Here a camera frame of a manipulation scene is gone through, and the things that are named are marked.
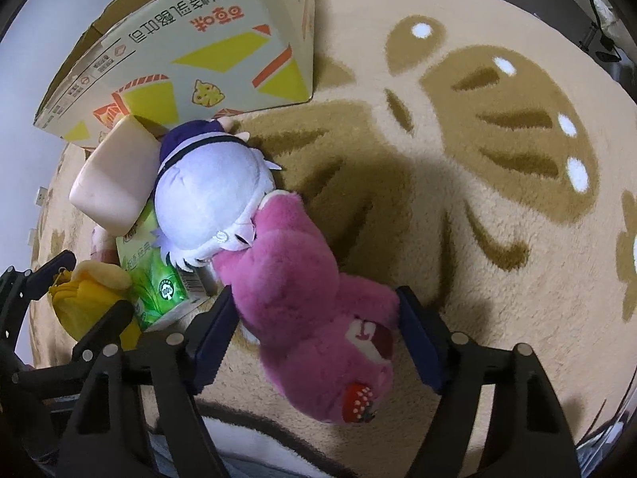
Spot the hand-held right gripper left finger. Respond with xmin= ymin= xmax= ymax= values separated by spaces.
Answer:
xmin=56 ymin=285 xmax=238 ymax=478

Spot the cream pink roll plush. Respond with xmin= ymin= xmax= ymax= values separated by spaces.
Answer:
xmin=68 ymin=114 xmax=161 ymax=236

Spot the printed cardboard box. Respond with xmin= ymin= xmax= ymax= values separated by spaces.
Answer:
xmin=34 ymin=0 xmax=316 ymax=149

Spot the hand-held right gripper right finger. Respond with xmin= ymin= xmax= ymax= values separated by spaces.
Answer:
xmin=395 ymin=285 xmax=583 ymax=478

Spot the green tissue pack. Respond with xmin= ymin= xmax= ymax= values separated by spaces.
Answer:
xmin=115 ymin=200 xmax=216 ymax=332

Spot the white purple plush doll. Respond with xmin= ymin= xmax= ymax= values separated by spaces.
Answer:
xmin=153 ymin=118 xmax=282 ymax=272

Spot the dark pink cloth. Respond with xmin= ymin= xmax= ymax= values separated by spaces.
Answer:
xmin=211 ymin=190 xmax=401 ymax=425

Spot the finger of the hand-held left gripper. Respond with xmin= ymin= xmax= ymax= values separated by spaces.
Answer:
xmin=74 ymin=301 xmax=135 ymax=360
xmin=0 ymin=250 xmax=77 ymax=312

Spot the beige brown patterned rug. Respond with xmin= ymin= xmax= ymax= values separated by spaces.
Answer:
xmin=27 ymin=0 xmax=637 ymax=478

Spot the yellow plush toy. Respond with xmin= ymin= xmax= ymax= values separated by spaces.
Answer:
xmin=48 ymin=259 xmax=143 ymax=352

